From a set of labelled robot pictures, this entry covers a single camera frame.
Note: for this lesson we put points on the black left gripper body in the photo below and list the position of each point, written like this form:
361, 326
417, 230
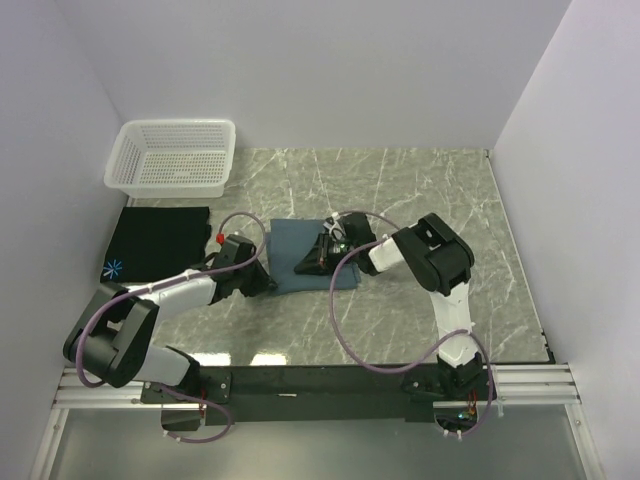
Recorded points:
236, 275

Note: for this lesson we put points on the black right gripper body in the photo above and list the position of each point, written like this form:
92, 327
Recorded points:
337, 249

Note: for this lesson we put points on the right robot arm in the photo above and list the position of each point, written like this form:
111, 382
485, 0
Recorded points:
440, 261

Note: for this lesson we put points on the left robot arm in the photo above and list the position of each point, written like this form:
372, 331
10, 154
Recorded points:
112, 340

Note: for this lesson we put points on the folded black t-shirt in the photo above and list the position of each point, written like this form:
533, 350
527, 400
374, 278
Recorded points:
153, 243

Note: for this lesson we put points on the black base beam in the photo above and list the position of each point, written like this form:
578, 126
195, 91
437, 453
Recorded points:
321, 393

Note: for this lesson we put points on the white plastic basket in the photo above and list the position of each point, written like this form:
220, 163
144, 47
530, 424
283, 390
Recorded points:
172, 158

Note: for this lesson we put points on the aluminium rail frame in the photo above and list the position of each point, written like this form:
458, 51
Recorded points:
388, 319

